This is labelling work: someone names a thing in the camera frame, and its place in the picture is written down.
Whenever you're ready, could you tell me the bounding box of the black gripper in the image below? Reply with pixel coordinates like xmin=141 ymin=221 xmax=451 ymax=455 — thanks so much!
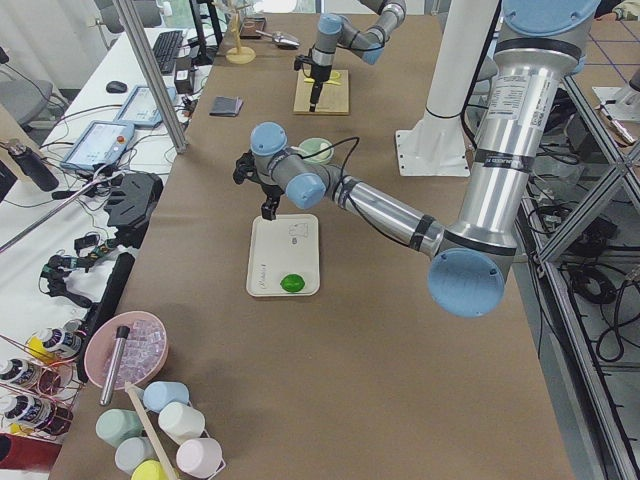
xmin=309 ymin=64 xmax=330 ymax=112
xmin=261 ymin=182 xmax=284 ymax=220

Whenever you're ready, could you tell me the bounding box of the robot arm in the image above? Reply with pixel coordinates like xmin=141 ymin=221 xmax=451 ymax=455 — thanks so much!
xmin=294 ymin=1 xmax=407 ymax=112
xmin=250 ymin=1 xmax=597 ymax=318

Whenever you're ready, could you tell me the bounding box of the light green bowl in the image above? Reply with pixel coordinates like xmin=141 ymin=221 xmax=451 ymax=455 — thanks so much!
xmin=298 ymin=137 xmax=334 ymax=164

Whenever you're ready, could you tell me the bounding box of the pink bowl with ice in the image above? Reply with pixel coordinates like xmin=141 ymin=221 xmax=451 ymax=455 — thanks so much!
xmin=83 ymin=311 xmax=169 ymax=390

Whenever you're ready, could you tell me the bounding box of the yellow plastic knife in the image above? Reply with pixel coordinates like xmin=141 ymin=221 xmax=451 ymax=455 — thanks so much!
xmin=303 ymin=78 xmax=341 ymax=86

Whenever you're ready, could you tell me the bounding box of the bamboo cutting board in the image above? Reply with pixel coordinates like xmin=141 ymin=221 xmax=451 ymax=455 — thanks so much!
xmin=293 ymin=70 xmax=350 ymax=116

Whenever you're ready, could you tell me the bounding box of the cream rabbit tray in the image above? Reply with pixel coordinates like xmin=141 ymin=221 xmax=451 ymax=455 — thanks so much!
xmin=246 ymin=214 xmax=320 ymax=297

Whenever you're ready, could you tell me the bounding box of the metal scoop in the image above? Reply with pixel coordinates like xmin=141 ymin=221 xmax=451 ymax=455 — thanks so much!
xmin=257 ymin=30 xmax=300 ymax=50

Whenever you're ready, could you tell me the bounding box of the green lime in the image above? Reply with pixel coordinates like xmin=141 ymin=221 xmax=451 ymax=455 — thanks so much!
xmin=280 ymin=273 xmax=306 ymax=293

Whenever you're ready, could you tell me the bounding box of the wooden mug tree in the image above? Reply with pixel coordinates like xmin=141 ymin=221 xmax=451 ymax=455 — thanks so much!
xmin=221 ymin=1 xmax=256 ymax=65

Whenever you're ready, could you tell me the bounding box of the grey folded cloth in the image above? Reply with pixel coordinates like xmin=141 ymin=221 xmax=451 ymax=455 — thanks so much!
xmin=209 ymin=96 xmax=244 ymax=117

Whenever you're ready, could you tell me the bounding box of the black controller device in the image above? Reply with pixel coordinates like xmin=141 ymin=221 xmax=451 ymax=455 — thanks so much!
xmin=104 ymin=172 xmax=163 ymax=248

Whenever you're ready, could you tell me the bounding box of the black keyboard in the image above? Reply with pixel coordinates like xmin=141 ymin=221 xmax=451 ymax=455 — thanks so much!
xmin=152 ymin=30 xmax=183 ymax=75

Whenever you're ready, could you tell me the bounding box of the far teach pendant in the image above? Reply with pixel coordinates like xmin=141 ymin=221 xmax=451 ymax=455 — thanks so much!
xmin=114 ymin=85 xmax=162 ymax=128

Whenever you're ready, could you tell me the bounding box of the teach pendant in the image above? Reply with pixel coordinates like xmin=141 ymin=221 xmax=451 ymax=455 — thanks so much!
xmin=114 ymin=85 xmax=162 ymax=128
xmin=60 ymin=121 xmax=135 ymax=172

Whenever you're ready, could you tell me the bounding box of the near teach pendant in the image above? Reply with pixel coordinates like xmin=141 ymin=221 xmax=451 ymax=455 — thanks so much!
xmin=60 ymin=121 xmax=135 ymax=172

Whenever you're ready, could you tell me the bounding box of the metal tube tool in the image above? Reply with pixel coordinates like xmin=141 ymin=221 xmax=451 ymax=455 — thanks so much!
xmin=99 ymin=325 xmax=130 ymax=407

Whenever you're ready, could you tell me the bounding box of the black computer mouse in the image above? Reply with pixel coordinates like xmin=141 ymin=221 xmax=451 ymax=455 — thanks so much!
xmin=105 ymin=81 xmax=128 ymax=94

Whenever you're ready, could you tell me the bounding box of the blue cup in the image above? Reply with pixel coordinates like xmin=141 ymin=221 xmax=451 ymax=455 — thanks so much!
xmin=143 ymin=381 xmax=190 ymax=413

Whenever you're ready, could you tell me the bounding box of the white cup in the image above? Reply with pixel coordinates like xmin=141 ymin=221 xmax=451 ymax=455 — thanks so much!
xmin=158 ymin=402 xmax=206 ymax=445

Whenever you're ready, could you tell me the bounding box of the wooden stick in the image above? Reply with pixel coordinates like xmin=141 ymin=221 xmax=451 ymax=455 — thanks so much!
xmin=124 ymin=382 xmax=179 ymax=480

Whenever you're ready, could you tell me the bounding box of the black water bottle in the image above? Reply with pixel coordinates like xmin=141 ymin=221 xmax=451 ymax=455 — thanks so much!
xmin=6 ymin=139 xmax=59 ymax=192

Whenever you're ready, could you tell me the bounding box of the pink cup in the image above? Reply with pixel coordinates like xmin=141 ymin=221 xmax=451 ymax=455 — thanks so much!
xmin=176 ymin=438 xmax=223 ymax=479

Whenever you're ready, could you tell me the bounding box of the green cup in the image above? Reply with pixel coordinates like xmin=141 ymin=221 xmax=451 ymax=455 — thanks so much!
xmin=95 ymin=409 xmax=143 ymax=448

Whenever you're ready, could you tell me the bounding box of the grey cup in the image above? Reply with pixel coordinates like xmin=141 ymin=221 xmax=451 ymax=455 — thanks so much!
xmin=114 ymin=437 xmax=156 ymax=475

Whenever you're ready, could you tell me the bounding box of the yellow cup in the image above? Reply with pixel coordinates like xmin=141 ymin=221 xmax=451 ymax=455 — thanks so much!
xmin=131 ymin=459 xmax=168 ymax=480

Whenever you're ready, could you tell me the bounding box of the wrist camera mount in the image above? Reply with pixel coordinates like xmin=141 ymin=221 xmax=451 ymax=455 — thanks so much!
xmin=293 ymin=54 xmax=314 ymax=71
xmin=232 ymin=151 xmax=259 ymax=185

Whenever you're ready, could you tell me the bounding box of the white pillar mount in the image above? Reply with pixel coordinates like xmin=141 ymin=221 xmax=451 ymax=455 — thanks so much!
xmin=396 ymin=0 xmax=500 ymax=177

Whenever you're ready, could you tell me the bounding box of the aluminium frame post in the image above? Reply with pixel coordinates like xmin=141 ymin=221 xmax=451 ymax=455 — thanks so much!
xmin=113 ymin=0 xmax=187 ymax=154

